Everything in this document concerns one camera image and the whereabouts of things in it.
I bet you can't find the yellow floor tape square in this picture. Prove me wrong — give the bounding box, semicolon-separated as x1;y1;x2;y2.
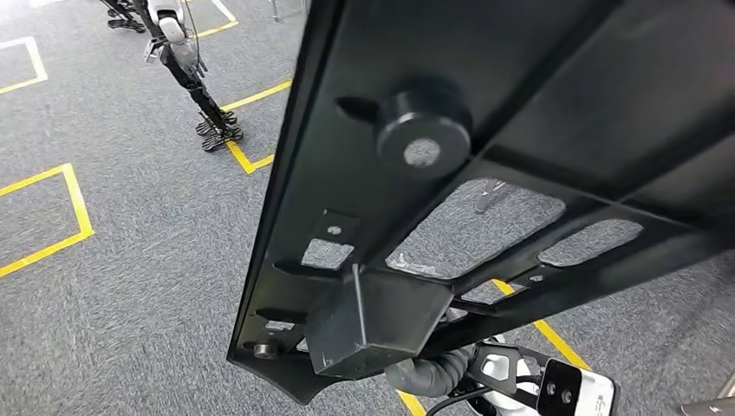
396;278;593;416

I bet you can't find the black plastic plate frame part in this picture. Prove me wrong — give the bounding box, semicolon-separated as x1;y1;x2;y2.
226;0;735;406

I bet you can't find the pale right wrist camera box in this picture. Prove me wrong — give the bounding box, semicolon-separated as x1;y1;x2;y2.
537;358;620;416

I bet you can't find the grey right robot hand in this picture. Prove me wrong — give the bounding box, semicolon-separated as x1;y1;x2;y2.
384;358;443;399

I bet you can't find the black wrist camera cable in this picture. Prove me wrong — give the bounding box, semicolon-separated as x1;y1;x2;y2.
425;375;543;416

